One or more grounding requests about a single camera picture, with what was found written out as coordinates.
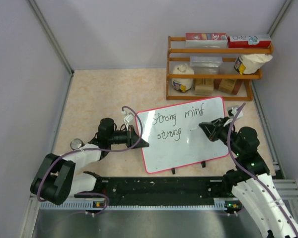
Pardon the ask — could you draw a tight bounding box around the red foil box left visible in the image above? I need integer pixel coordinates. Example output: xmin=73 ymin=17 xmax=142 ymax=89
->
xmin=185 ymin=33 xmax=228 ymax=48

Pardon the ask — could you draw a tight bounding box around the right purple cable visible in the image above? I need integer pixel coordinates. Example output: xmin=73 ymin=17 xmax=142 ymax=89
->
xmin=226 ymin=102 xmax=298 ymax=238

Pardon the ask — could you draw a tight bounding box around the clear plastic container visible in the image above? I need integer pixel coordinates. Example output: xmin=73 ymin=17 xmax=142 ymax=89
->
xmin=189 ymin=56 xmax=223 ymax=75

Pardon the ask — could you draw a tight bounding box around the white flour bag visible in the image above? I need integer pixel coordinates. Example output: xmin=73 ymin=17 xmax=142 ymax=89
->
xmin=171 ymin=63 xmax=196 ymax=93
xmin=234 ymin=54 xmax=273 ymax=75

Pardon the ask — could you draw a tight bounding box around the brown cardboard box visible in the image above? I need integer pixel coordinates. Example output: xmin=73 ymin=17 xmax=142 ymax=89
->
xmin=219 ymin=79 xmax=243 ymax=95
xmin=194 ymin=78 xmax=214 ymax=96

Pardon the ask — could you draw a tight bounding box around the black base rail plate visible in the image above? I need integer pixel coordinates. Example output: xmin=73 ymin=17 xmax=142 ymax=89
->
xmin=75 ymin=177 xmax=233 ymax=206

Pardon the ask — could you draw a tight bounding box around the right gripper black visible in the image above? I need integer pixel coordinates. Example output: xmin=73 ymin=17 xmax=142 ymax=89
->
xmin=200 ymin=116 xmax=243 ymax=155

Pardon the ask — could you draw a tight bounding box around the aluminium frame post right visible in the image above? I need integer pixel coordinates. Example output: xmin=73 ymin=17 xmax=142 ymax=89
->
xmin=267 ymin=0 xmax=293 ymax=37

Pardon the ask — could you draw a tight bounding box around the brown cardboard box left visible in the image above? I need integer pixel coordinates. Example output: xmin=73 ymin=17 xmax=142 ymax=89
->
xmin=194 ymin=78 xmax=214 ymax=96

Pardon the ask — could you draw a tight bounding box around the grey slotted cable duct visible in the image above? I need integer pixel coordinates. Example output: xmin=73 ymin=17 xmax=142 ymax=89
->
xmin=40 ymin=200 xmax=107 ymax=210

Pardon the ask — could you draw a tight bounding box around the wooden shelf rack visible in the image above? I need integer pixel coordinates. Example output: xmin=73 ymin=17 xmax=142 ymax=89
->
xmin=166 ymin=33 xmax=274 ymax=101

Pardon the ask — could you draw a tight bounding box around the red white box right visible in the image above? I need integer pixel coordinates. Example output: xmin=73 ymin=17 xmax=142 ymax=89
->
xmin=228 ymin=34 xmax=272 ymax=48

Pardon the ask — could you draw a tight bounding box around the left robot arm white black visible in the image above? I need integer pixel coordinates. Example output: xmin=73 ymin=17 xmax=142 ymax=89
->
xmin=30 ymin=118 xmax=149 ymax=205

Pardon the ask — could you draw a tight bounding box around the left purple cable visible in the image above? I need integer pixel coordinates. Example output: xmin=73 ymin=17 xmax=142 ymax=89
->
xmin=36 ymin=106 xmax=144 ymax=216

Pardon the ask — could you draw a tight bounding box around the aluminium frame post left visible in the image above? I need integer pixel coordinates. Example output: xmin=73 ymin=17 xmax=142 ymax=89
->
xmin=27 ymin=0 xmax=74 ymax=75

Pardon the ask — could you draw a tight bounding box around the white flour bag upper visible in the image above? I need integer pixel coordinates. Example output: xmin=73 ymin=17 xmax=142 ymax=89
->
xmin=234 ymin=54 xmax=273 ymax=75

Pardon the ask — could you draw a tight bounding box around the purple cable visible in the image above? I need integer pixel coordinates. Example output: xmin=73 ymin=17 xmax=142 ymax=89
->
xmin=226 ymin=102 xmax=298 ymax=238
xmin=36 ymin=106 xmax=144 ymax=216

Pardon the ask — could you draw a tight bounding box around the whiteboard with pink frame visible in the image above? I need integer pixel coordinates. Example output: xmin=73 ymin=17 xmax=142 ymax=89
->
xmin=136 ymin=97 xmax=228 ymax=174

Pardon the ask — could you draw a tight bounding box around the aluminium frame post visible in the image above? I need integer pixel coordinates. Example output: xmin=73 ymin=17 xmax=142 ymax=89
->
xmin=27 ymin=0 xmax=74 ymax=75
xmin=267 ymin=0 xmax=293 ymax=37

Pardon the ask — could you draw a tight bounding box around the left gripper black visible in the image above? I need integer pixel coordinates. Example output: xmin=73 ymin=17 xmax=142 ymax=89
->
xmin=108 ymin=124 xmax=148 ymax=149

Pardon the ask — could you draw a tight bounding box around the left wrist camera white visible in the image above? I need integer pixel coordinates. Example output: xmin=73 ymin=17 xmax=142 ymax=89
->
xmin=122 ymin=110 xmax=135 ymax=128

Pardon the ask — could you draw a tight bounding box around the brown cardboard box right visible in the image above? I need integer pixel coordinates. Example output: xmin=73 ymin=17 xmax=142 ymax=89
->
xmin=219 ymin=79 xmax=243 ymax=95

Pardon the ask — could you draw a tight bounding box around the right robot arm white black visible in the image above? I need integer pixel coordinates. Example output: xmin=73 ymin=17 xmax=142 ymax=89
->
xmin=199 ymin=117 xmax=298 ymax=238

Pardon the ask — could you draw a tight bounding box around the white flour bag lower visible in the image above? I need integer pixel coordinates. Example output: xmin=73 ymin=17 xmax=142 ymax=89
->
xmin=171 ymin=63 xmax=196 ymax=93

